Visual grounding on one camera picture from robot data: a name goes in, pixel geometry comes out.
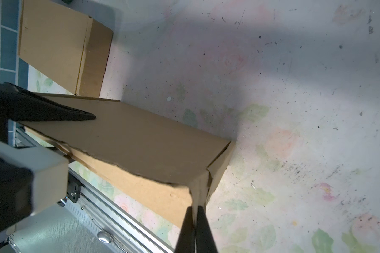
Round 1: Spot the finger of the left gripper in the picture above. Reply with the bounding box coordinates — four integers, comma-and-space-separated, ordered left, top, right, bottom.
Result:
3, 83, 96, 122

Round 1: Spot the cardboard box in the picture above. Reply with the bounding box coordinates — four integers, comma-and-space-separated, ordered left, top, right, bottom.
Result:
25, 94, 235, 227
18, 1, 113, 98

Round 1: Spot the metal spoon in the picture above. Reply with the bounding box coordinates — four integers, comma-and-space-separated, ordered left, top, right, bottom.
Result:
97, 230, 114, 244

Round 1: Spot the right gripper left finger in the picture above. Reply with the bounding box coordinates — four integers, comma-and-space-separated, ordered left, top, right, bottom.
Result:
174, 207, 195, 253

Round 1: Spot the white slotted cable duct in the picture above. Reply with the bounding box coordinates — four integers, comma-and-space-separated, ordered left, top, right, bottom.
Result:
65, 201, 121, 253

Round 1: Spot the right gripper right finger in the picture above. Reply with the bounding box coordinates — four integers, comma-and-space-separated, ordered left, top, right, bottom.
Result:
195, 206, 218, 253

